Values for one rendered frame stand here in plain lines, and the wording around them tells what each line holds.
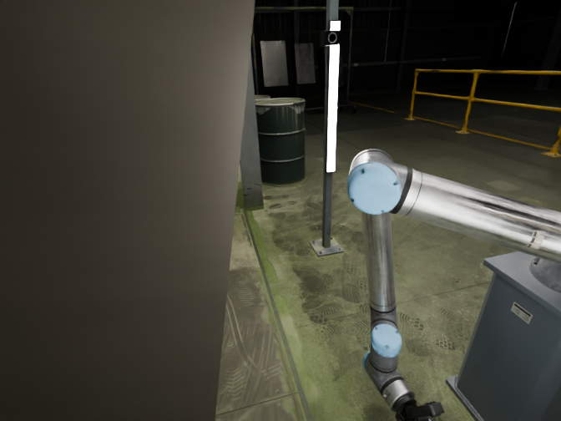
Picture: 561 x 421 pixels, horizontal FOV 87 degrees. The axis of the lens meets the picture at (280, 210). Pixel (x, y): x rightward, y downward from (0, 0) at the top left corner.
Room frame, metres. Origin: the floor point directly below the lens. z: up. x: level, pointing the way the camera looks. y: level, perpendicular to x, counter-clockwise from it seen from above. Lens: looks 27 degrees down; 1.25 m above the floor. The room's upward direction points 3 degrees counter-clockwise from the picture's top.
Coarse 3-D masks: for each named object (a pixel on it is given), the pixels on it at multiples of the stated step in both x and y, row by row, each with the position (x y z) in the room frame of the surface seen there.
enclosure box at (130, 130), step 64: (0, 0) 0.28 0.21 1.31; (64, 0) 0.30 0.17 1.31; (128, 0) 0.31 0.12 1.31; (192, 0) 0.32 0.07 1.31; (0, 64) 0.28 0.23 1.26; (64, 64) 0.29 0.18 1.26; (128, 64) 0.30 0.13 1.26; (192, 64) 0.32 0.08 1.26; (0, 128) 0.27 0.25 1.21; (64, 128) 0.29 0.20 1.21; (128, 128) 0.30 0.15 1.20; (192, 128) 0.32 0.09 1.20; (0, 192) 0.27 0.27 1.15; (64, 192) 0.28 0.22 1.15; (128, 192) 0.30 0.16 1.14; (192, 192) 0.31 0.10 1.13; (0, 256) 0.26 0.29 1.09; (64, 256) 0.27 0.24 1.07; (128, 256) 0.29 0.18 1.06; (192, 256) 0.31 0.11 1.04; (0, 320) 0.25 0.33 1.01; (64, 320) 0.27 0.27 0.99; (128, 320) 0.28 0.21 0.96; (192, 320) 0.30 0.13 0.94; (0, 384) 0.24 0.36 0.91; (64, 384) 0.26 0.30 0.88; (128, 384) 0.28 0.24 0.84; (192, 384) 0.30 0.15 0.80
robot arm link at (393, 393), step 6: (390, 384) 0.57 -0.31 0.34; (396, 384) 0.57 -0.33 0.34; (402, 384) 0.57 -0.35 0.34; (384, 390) 0.57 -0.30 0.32; (390, 390) 0.56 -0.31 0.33; (396, 390) 0.55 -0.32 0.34; (402, 390) 0.55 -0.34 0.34; (408, 390) 0.55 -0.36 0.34; (384, 396) 0.55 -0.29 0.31; (390, 396) 0.55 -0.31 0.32; (396, 396) 0.54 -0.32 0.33; (402, 396) 0.54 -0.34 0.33; (414, 396) 0.55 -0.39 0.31; (390, 402) 0.53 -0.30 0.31; (396, 402) 0.53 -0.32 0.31; (390, 408) 0.53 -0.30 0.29
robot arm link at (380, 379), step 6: (366, 354) 0.68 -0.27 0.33; (366, 360) 0.67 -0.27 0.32; (366, 366) 0.66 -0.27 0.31; (366, 372) 0.65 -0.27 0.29; (372, 372) 0.62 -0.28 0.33; (378, 372) 0.61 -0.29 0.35; (396, 372) 0.61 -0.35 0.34; (372, 378) 0.62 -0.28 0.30; (378, 378) 0.60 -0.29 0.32; (384, 378) 0.59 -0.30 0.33; (390, 378) 0.59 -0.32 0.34; (396, 378) 0.59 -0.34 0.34; (402, 378) 0.59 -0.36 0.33; (378, 384) 0.59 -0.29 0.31; (384, 384) 0.58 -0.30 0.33; (378, 390) 0.59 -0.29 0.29
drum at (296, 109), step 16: (256, 112) 3.21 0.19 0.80; (272, 112) 3.09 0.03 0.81; (288, 112) 3.10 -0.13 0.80; (304, 112) 3.30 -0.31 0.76; (272, 128) 3.09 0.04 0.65; (288, 128) 3.09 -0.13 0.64; (304, 128) 3.28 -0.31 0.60; (272, 144) 3.09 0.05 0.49; (288, 144) 3.09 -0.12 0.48; (304, 144) 3.28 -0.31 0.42; (272, 160) 3.10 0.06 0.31; (288, 160) 3.08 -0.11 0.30; (304, 160) 3.27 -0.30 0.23; (272, 176) 3.10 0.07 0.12; (288, 176) 3.09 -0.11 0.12; (304, 176) 3.26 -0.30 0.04
